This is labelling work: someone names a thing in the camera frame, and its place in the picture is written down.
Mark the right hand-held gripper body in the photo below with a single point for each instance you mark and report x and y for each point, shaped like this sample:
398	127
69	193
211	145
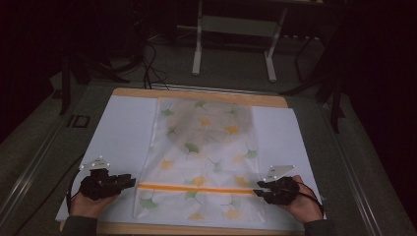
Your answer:
282	191

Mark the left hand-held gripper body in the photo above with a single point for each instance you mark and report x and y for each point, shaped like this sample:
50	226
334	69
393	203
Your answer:
98	188

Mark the leaf print mesh laundry bag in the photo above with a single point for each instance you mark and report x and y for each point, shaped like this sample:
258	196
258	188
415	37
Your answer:
200	164

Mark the person's left hand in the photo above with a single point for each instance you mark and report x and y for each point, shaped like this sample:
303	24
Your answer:
87	206

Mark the person's right hand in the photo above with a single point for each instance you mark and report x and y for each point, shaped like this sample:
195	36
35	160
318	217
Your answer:
305	205

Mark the white mat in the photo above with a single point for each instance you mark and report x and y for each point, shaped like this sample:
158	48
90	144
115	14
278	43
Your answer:
124	137

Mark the black metal stand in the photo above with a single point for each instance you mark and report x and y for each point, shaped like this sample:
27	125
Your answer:
85	69
327	82

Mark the white metal stand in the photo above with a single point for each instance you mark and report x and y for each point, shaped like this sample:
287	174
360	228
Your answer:
236	26

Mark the silver floor rail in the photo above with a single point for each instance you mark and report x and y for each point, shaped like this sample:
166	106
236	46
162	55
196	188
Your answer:
29	177
213	89
354	177

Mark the black floor bracket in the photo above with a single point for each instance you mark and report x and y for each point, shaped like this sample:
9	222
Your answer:
78	121

